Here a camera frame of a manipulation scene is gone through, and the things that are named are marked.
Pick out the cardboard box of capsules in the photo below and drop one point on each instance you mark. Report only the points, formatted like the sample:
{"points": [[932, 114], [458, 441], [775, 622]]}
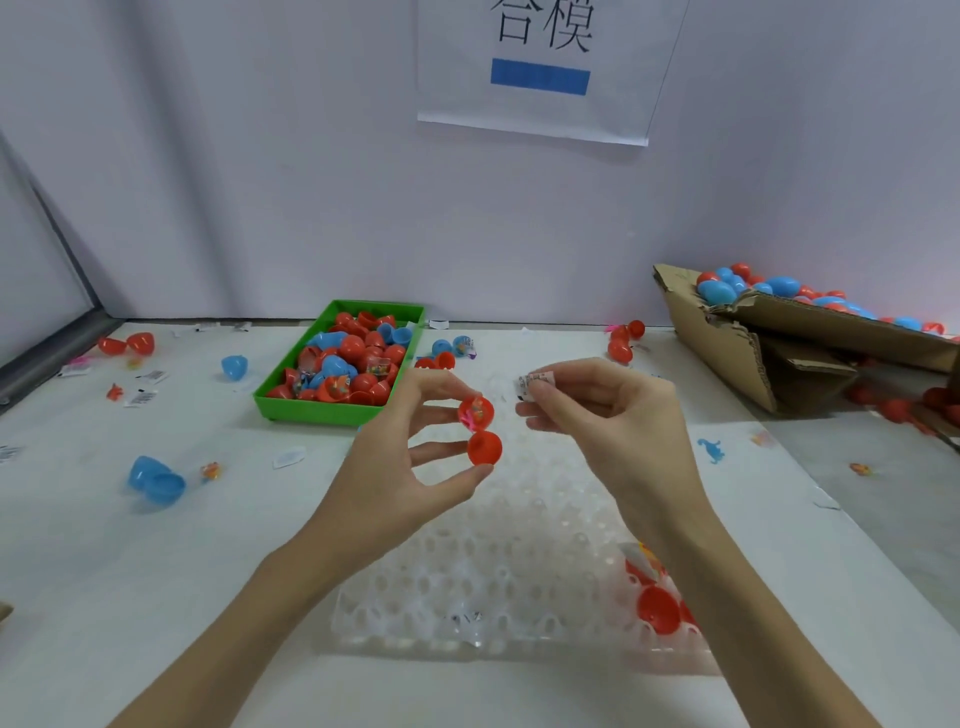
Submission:
{"points": [[720, 342]]}

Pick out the person's left hand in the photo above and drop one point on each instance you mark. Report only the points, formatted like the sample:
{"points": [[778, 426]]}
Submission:
{"points": [[375, 503]]}

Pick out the small white toy packet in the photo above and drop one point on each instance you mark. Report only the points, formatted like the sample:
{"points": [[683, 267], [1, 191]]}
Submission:
{"points": [[537, 383]]}

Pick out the blue egg shell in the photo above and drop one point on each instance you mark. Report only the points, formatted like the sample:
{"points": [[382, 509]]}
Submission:
{"points": [[156, 480]]}

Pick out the person's right hand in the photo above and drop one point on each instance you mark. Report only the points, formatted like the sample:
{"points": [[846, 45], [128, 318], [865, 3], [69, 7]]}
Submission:
{"points": [[630, 435]]}

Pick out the clear triangular panel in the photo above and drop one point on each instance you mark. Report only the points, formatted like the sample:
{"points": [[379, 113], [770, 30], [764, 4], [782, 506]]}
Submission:
{"points": [[38, 270]]}

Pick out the pile of finished eggs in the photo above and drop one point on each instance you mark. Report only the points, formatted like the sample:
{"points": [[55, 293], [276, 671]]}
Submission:
{"points": [[783, 285]]}

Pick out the grey metal rail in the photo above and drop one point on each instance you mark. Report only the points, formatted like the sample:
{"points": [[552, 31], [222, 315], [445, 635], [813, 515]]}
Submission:
{"points": [[53, 357]]}

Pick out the white paper sign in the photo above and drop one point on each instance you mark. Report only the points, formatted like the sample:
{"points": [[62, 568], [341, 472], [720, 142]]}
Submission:
{"points": [[638, 68]]}

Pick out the person's right forearm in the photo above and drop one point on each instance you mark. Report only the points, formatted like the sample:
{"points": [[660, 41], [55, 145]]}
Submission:
{"points": [[765, 630]]}

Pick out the small capsule cluster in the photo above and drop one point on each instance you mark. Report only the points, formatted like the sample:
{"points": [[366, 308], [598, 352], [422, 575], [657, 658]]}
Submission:
{"points": [[447, 350]]}

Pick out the small blue toy piece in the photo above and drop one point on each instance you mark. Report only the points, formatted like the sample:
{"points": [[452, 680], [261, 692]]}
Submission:
{"points": [[711, 449]]}

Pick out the clear plastic egg tray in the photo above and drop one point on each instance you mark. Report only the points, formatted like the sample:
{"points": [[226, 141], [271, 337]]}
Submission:
{"points": [[495, 563]]}

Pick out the green plastic tray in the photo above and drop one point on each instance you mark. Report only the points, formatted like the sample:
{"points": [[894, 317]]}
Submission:
{"points": [[263, 413]]}

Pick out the small orange toy piece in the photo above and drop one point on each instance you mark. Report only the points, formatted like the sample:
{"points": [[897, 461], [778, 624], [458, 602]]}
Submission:
{"points": [[210, 471], [860, 468]]}

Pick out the pile of capsule halves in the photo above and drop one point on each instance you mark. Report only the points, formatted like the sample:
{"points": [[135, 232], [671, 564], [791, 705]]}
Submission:
{"points": [[342, 357]]}

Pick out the single blue egg half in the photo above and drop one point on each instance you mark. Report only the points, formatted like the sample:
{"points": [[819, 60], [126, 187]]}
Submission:
{"points": [[234, 366]]}

